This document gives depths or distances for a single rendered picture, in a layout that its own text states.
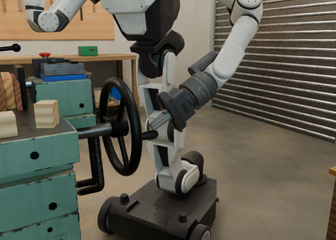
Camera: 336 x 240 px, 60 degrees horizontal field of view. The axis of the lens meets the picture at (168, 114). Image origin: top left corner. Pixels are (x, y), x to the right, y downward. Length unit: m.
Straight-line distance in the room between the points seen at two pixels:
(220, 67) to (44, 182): 0.52
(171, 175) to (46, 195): 1.03
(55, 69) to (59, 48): 3.44
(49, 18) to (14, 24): 2.89
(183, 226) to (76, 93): 0.91
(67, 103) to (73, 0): 0.62
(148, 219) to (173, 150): 0.36
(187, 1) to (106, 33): 1.48
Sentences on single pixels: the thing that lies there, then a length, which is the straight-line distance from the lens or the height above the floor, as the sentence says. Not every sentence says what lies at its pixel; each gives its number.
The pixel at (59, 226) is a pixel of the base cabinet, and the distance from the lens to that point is 0.67.
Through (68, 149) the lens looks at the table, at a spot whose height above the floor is 0.87.
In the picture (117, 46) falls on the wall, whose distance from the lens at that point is 4.43.
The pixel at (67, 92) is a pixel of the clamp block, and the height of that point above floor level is 0.93.
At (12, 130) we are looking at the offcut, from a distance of 0.55.
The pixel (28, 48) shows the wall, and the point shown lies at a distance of 4.14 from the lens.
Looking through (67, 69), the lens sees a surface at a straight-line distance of 0.77.
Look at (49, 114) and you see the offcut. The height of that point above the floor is 0.93.
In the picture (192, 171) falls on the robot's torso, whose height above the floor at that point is 0.32.
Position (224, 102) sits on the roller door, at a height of 0.12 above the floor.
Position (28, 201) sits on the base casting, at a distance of 0.63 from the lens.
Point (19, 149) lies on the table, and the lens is 0.54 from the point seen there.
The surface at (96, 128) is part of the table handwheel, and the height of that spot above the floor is 0.82.
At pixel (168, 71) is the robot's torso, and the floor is 0.92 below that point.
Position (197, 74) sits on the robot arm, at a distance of 0.82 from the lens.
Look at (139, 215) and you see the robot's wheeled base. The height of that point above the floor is 0.19.
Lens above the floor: 1.06
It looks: 14 degrees down
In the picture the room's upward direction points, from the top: straight up
